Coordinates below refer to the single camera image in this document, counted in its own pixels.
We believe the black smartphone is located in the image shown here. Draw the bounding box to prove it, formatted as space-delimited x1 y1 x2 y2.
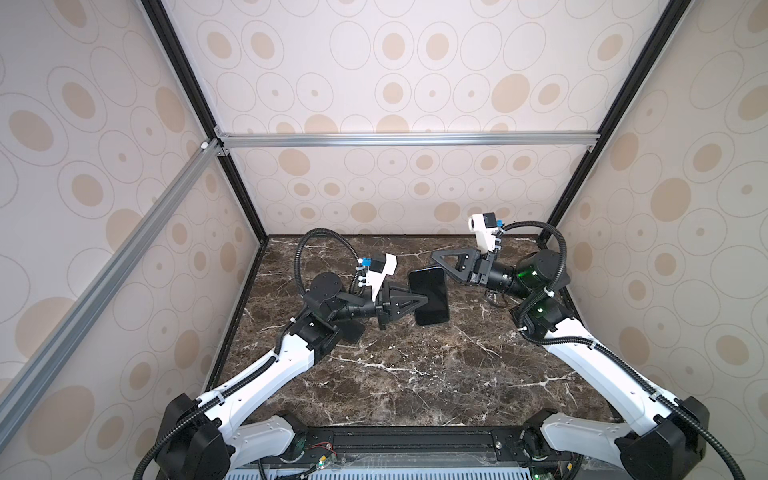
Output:
408 265 450 326

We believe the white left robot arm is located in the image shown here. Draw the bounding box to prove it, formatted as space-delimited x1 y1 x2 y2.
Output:
133 272 428 479

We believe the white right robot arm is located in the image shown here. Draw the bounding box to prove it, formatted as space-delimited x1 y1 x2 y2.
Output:
432 248 709 479

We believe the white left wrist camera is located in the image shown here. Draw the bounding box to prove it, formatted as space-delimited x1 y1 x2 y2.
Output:
356 253 397 301

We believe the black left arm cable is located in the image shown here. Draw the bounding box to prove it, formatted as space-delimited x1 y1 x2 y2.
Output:
133 227 364 480

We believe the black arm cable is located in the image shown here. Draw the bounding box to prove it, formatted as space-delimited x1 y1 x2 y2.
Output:
500 220 746 480
133 227 364 480

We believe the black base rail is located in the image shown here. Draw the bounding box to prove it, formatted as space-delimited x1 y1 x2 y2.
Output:
260 426 583 479

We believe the black corner frame post right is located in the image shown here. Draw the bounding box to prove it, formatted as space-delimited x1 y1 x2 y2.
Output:
548 0 694 227

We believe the black corner frame post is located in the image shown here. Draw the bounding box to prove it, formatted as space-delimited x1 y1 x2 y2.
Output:
548 0 694 227
140 0 269 244

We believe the silver aluminium rail back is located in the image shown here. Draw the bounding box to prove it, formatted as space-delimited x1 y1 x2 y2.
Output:
222 131 600 149

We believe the silver aluminium rail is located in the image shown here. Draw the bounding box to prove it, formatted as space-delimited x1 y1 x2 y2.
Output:
222 131 600 149
1 138 222 448

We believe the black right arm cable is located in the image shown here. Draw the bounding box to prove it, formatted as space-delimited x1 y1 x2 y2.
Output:
500 220 746 480

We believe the black corner frame post left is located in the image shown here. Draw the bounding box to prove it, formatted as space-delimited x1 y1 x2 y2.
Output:
140 0 269 244

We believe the silver aluminium rail left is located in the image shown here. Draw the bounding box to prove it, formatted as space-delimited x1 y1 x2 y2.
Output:
1 138 222 448

